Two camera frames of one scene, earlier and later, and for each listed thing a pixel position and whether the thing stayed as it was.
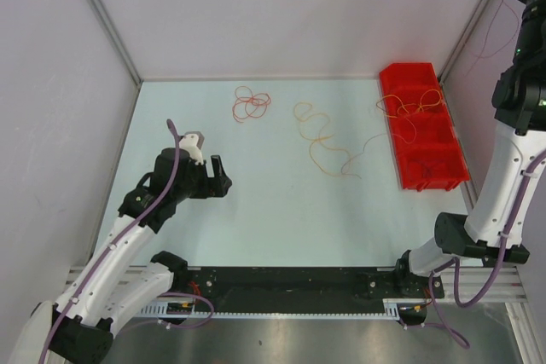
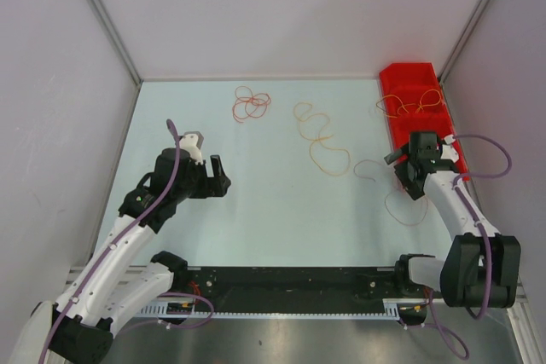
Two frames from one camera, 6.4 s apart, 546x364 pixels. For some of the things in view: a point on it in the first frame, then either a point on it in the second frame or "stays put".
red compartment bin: [426, 147] stays put
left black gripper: [216, 186] stays put
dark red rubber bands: [477, 53] to [408, 225]
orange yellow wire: [417, 110] to [391, 95]
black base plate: [303, 283] stays put
